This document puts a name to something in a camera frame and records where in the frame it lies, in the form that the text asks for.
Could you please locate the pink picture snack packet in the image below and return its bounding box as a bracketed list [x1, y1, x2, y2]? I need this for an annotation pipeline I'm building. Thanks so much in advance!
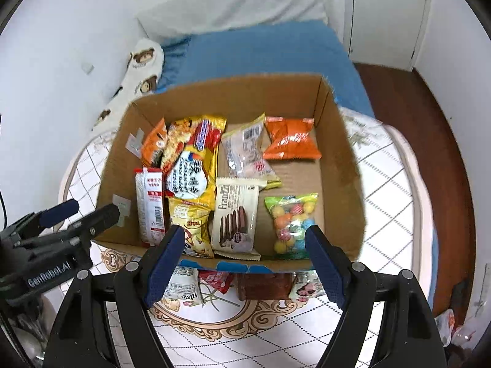
[289, 270, 325, 301]

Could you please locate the white patterned quilt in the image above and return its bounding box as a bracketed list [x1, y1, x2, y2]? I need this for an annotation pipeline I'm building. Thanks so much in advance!
[56, 106, 440, 368]

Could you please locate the white door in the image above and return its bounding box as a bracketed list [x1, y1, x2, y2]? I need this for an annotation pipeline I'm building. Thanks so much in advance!
[345, 0, 431, 71]

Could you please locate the brown snack packet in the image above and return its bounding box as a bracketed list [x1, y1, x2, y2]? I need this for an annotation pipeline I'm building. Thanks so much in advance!
[235, 273, 294, 301]

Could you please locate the orange snack bag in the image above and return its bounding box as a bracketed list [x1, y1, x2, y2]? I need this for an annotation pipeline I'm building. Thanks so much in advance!
[263, 116, 322, 160]

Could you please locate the Franzzi chocolate biscuit packet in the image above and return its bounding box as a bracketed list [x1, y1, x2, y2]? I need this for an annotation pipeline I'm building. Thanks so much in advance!
[211, 177, 267, 261]

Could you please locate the yellow snack packet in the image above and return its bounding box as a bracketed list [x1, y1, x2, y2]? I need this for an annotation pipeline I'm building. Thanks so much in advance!
[168, 198, 214, 258]

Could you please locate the litter on floor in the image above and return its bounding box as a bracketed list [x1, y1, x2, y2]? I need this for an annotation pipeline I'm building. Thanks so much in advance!
[435, 263, 490, 351]

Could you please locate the colourful candy ball bag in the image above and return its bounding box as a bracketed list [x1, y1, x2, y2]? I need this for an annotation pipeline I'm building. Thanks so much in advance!
[264, 193, 319, 260]

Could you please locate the clear yellow-edged snack packet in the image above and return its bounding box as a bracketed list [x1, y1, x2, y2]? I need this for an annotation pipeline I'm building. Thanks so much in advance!
[221, 114, 282, 190]

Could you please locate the white textured pillow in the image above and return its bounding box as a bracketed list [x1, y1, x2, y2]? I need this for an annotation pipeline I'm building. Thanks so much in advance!
[137, 0, 331, 44]

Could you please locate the small orange snack packet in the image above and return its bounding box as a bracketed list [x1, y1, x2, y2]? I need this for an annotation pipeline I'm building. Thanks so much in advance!
[141, 118, 168, 168]

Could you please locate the red yellow noodle packet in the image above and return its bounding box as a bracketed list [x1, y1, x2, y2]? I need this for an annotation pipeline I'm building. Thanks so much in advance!
[160, 115, 226, 210]

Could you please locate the bear print long pillow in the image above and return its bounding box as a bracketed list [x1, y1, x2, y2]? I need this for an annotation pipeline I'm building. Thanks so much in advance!
[91, 38, 165, 135]

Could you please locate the cardboard box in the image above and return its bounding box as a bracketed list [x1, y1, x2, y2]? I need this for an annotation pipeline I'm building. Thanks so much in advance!
[91, 73, 366, 274]

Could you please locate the white milk candy packet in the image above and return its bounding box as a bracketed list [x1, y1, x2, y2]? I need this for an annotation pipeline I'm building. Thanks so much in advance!
[163, 266, 202, 304]

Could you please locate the red white spicy strip packet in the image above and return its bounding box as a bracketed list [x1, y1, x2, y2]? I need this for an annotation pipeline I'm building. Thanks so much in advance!
[134, 168, 166, 246]

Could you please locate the red small snack packet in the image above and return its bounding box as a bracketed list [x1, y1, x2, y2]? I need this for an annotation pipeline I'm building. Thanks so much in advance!
[198, 270, 235, 294]

